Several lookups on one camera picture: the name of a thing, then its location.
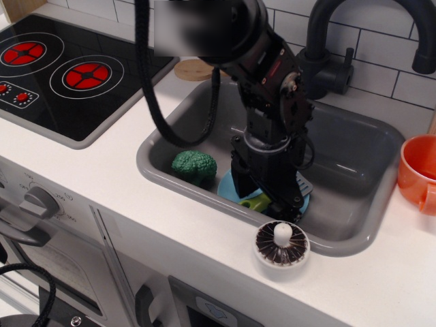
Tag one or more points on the black toy stove top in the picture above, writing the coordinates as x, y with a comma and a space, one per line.
65, 82

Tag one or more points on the grey oven knob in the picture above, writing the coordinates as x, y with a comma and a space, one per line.
39, 203

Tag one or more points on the grey oven door handle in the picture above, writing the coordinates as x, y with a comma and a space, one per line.
24, 229

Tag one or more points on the orange plastic cup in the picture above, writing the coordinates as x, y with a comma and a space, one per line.
416, 174

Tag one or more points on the dark grey toy faucet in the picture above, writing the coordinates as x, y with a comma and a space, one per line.
322, 74

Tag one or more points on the green toy broccoli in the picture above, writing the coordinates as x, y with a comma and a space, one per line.
195, 167

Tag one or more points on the blue plastic plate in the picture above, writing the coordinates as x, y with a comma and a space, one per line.
227, 191

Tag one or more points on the grey plastic sink basin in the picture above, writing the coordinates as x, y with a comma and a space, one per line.
353, 174

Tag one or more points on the green handled grey spatula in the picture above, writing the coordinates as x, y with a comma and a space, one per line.
260, 202

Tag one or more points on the wooden corner post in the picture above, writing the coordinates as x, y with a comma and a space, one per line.
14, 10

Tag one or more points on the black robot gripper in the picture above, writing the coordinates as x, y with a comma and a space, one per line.
273, 171

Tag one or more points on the wooden spoon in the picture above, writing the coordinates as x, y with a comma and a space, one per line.
194, 70

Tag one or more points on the white toy mushroom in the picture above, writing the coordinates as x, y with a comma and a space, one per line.
280, 246

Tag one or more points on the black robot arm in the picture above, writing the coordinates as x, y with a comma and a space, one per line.
236, 38

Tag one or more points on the black cabinet door handle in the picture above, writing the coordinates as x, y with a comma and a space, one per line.
143, 300

